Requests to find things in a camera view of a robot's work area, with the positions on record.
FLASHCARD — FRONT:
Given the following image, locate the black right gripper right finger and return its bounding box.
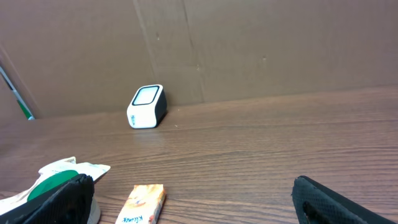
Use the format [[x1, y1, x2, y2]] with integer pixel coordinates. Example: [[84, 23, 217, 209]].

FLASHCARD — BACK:
[[292, 175, 395, 224]]

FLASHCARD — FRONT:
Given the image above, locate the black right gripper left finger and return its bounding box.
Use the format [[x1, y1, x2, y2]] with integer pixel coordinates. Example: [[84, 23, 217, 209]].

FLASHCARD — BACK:
[[1, 174, 95, 224]]

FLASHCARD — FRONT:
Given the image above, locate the white plastic pouch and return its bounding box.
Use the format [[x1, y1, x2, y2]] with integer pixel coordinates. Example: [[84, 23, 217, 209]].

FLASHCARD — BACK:
[[1, 157, 111, 215]]

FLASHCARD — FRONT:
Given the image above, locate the orange tissue pack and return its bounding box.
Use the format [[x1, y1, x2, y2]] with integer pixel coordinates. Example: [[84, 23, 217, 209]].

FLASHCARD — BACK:
[[115, 184, 166, 224]]

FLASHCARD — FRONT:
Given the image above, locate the green lid jar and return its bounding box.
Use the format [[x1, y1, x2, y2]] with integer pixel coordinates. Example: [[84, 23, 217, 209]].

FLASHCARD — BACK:
[[27, 170, 101, 224]]

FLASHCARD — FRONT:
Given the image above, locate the white barcode scanner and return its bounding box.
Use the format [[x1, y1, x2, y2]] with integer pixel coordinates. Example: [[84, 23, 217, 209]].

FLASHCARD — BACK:
[[126, 85, 167, 129]]

